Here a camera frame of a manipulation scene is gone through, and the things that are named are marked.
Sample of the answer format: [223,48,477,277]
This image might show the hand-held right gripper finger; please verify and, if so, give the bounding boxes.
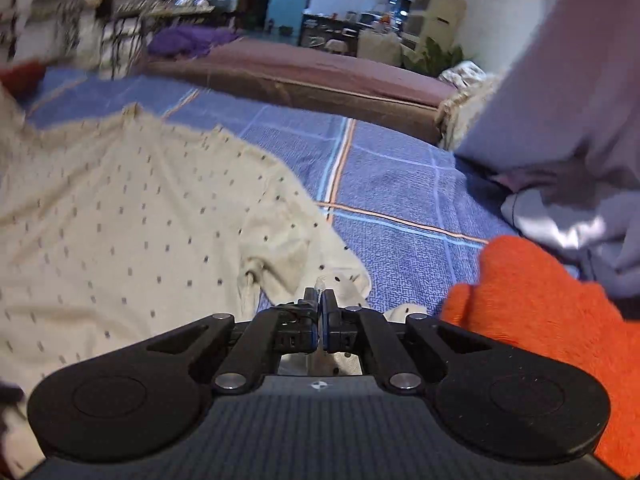
[320,288,496,395]
[145,287,321,395]

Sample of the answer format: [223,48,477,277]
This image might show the cream polka dot top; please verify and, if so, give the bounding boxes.
[0,82,430,473]

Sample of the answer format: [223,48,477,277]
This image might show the blue plaid bed sheet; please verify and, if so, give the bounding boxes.
[25,67,581,316]

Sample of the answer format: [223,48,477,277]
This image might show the orange fuzzy cloth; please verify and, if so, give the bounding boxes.
[440,235,640,480]

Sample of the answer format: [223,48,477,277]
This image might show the brown mattress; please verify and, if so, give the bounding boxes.
[142,40,458,146]

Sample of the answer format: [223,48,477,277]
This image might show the floral quilt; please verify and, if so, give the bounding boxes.
[435,60,501,151]

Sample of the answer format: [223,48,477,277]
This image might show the green potted plant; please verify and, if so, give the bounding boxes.
[402,40,463,76]

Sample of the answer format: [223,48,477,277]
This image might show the dark sideboard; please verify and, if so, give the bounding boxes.
[299,12,361,56]

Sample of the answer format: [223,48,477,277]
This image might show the purple cloth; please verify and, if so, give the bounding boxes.
[147,25,241,58]

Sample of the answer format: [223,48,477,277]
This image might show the cream drawer cabinet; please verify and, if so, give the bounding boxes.
[402,0,468,53]

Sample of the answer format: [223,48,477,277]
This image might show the black metal display rack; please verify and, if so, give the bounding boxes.
[0,0,166,78]

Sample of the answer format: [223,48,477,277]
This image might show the dark red knitted cloth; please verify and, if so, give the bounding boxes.
[0,60,48,98]

